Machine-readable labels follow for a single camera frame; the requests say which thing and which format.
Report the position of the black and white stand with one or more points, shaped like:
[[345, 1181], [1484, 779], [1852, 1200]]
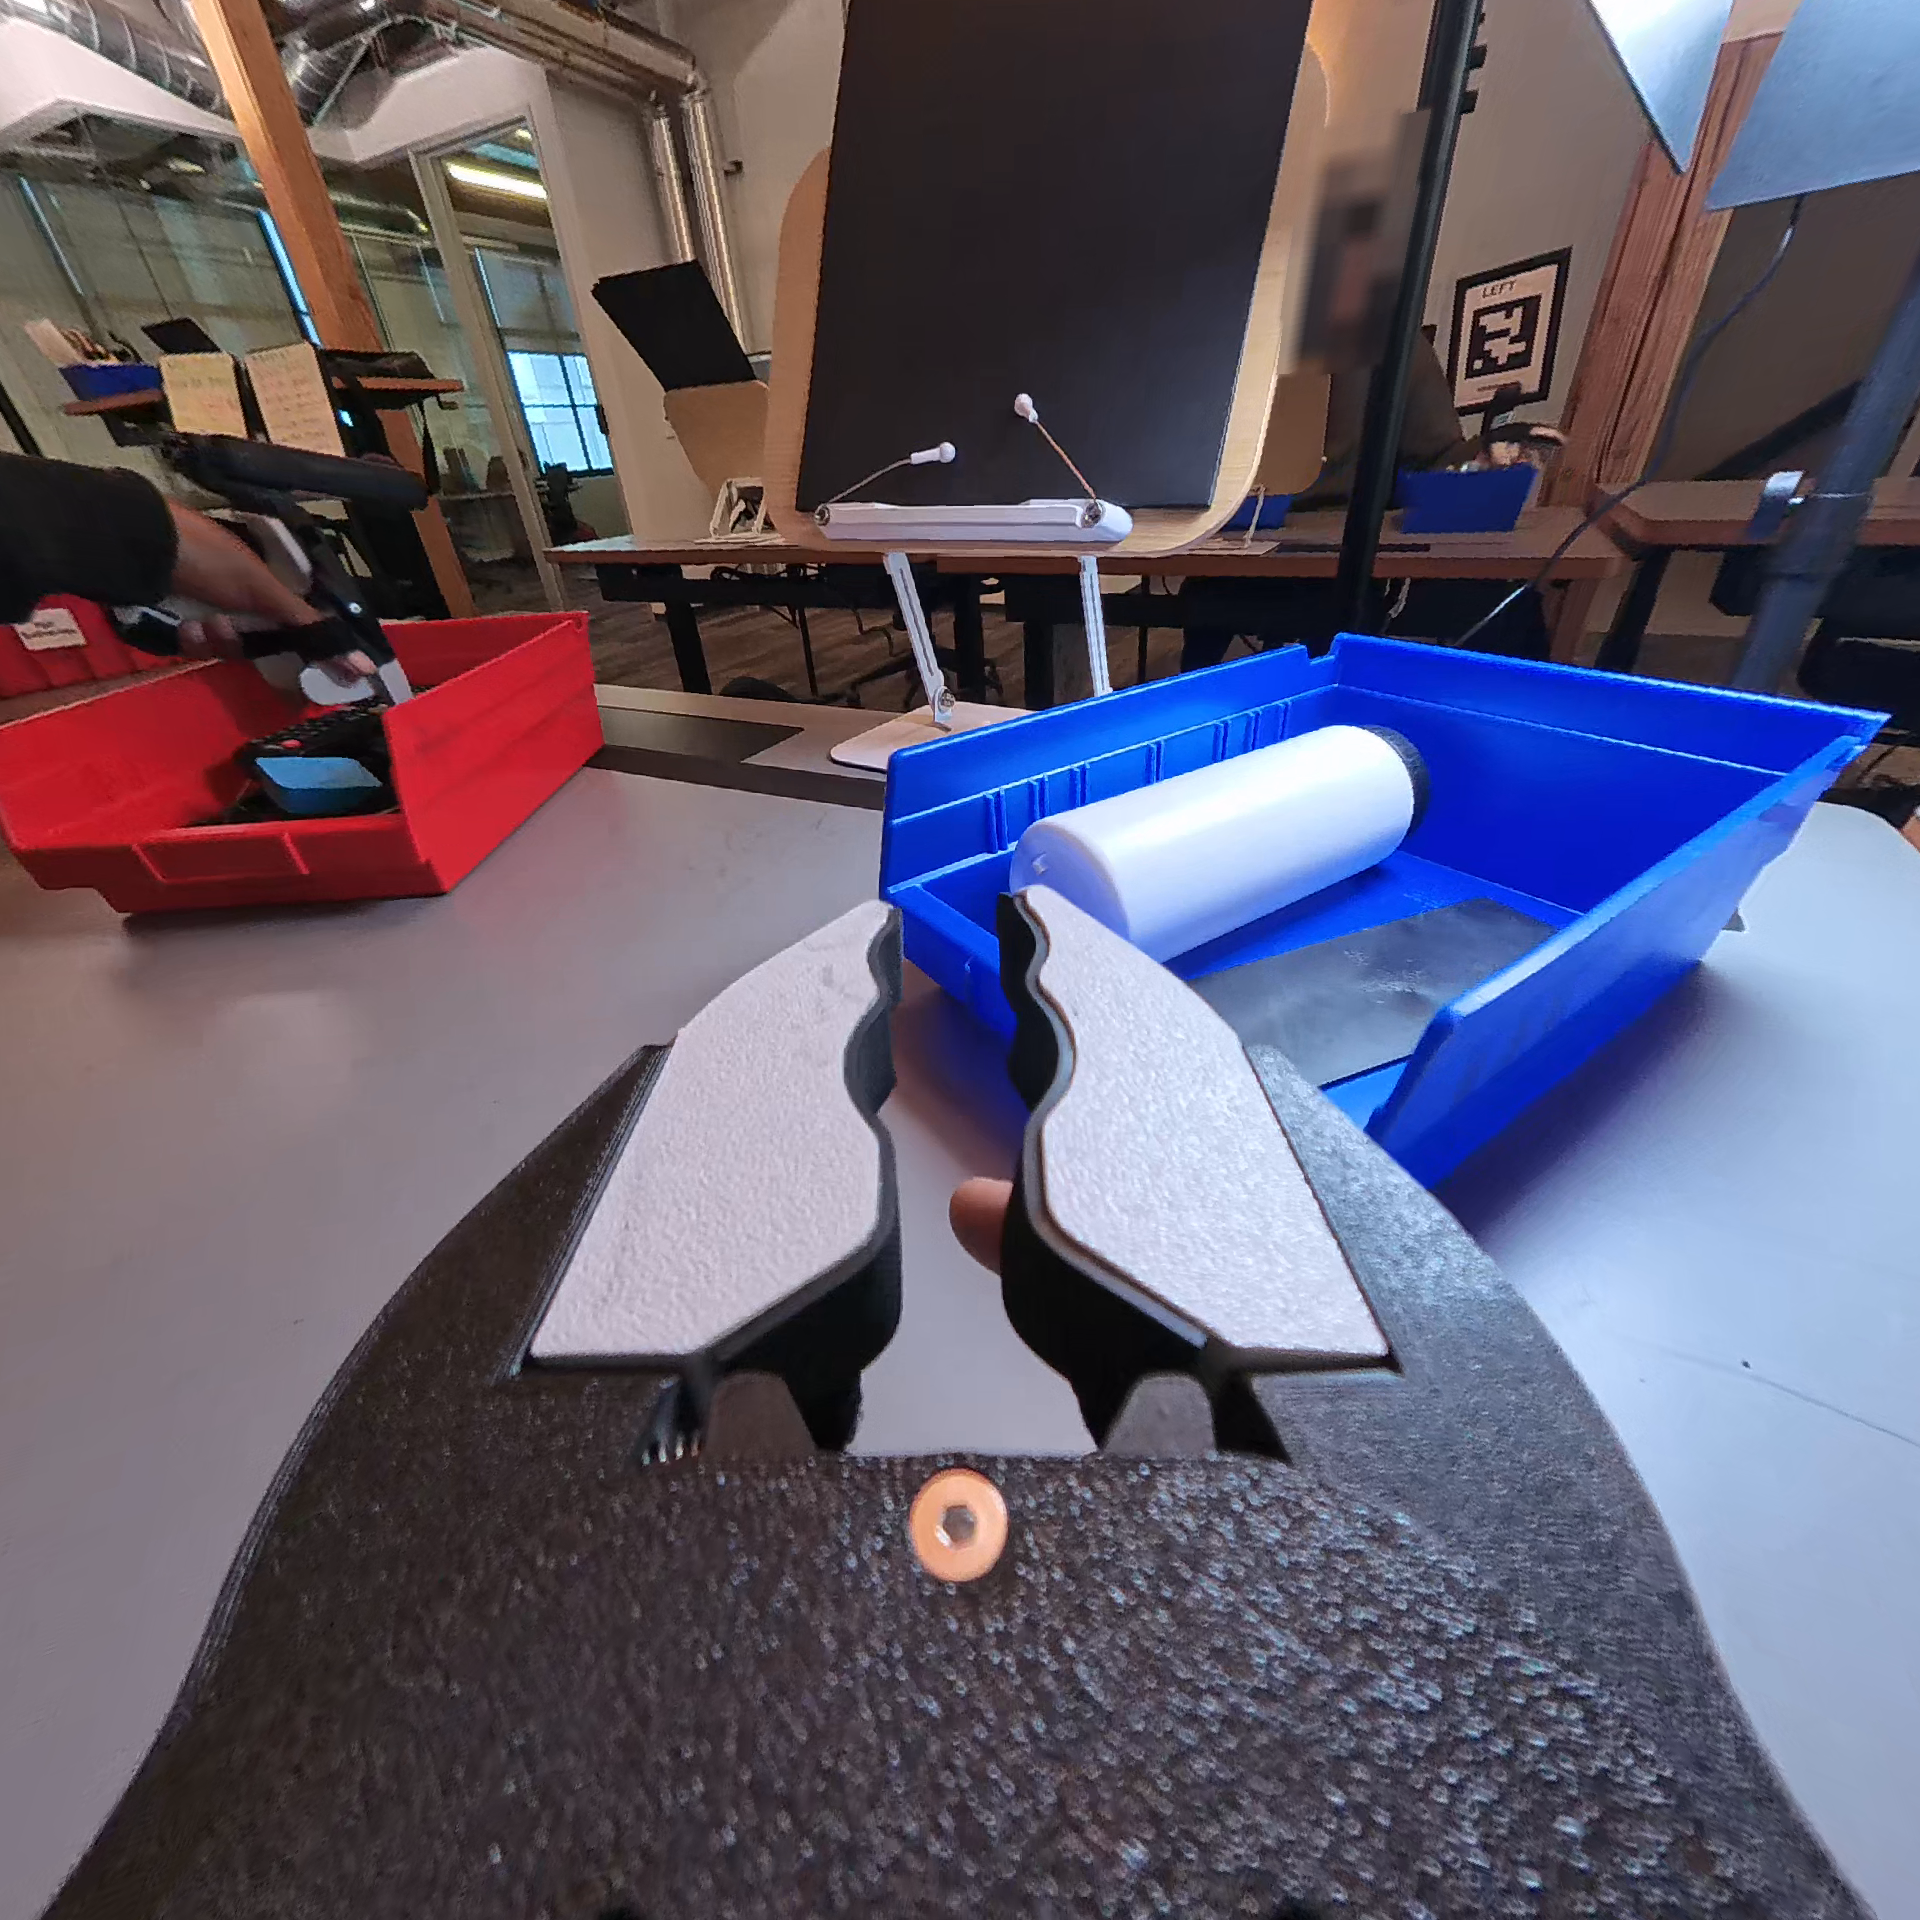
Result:
[[744, 511]]

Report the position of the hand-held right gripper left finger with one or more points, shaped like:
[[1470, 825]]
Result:
[[721, 1184]]

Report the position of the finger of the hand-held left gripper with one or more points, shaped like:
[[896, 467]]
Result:
[[376, 645], [338, 686]]

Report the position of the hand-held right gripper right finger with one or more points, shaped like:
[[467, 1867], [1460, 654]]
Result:
[[1185, 1184]]

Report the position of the black light stand pole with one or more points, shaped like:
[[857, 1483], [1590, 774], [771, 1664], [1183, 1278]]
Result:
[[1388, 481]]

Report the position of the black standing desk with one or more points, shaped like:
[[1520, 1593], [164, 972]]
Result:
[[398, 387]]

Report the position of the red plastic tray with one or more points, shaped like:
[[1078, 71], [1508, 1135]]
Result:
[[494, 750]]

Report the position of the black panel on white stand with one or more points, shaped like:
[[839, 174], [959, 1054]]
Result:
[[1049, 225]]

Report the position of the black remote control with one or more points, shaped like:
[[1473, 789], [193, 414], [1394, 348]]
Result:
[[323, 734]]

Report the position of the blue black eraser block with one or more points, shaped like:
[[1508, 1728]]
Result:
[[316, 782]]

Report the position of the person's left hand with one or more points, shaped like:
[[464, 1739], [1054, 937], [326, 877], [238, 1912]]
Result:
[[225, 580]]

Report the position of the blue plastic bin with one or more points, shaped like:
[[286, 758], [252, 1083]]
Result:
[[1576, 796]]

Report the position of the small blue bin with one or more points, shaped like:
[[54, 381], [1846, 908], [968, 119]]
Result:
[[1464, 499]]

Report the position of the white flip chart board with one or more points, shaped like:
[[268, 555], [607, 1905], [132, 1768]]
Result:
[[292, 398], [202, 395]]

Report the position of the dark plate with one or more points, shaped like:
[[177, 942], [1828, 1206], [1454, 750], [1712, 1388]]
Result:
[[1350, 991]]

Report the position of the black and beige panel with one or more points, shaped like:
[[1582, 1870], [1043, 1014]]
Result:
[[674, 324]]

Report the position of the white bottle black cap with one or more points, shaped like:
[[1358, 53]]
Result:
[[1201, 840]]

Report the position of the red ribbed plastic bin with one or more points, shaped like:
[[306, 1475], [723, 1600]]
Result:
[[106, 661]]

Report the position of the wooden top desk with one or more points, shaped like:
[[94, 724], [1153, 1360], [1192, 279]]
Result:
[[1425, 547], [1723, 511]]

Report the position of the wooden pillar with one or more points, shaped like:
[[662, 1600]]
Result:
[[300, 225]]

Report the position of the studio softbox light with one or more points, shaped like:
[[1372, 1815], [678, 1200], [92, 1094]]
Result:
[[1846, 91]]

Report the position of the black white marker sign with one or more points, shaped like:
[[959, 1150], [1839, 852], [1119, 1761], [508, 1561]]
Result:
[[1506, 331]]

